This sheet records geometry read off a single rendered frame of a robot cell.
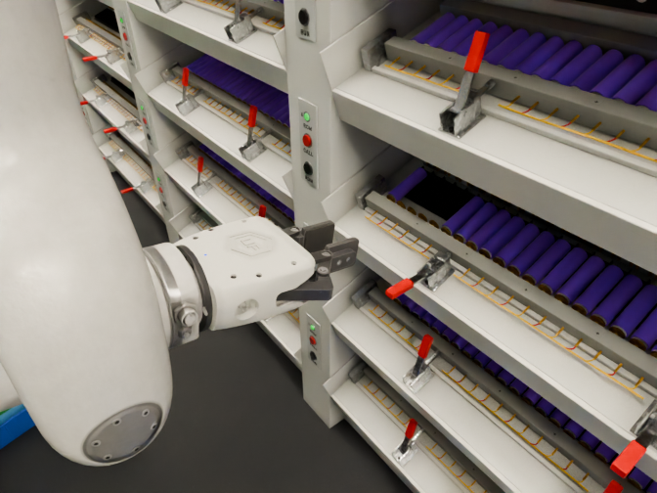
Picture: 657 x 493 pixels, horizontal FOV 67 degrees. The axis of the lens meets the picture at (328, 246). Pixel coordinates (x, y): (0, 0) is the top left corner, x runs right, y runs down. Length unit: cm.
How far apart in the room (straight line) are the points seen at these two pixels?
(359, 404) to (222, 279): 63
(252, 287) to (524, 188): 25
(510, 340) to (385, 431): 43
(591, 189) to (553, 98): 10
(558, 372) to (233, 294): 34
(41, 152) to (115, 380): 12
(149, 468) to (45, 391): 83
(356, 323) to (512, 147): 45
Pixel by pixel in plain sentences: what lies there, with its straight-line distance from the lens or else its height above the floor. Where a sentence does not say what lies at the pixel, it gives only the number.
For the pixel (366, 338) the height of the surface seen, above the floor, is 32.
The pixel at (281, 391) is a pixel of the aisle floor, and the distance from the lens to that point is 116.
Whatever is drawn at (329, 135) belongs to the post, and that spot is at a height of 65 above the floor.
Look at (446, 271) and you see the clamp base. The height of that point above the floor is 53.
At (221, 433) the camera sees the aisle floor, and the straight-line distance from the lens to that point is 111.
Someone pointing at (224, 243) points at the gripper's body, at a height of 67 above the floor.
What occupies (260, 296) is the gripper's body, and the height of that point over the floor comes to 65.
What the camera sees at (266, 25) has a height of 74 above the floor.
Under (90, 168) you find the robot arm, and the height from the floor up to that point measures 80.
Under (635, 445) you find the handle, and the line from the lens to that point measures 51.
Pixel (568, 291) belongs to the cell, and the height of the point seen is 56.
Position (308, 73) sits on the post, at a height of 72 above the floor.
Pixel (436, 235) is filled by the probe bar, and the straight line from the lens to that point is 64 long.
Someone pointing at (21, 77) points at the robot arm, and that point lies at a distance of 29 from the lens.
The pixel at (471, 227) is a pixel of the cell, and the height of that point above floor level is 57.
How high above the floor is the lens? 92
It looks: 37 degrees down
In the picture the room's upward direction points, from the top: straight up
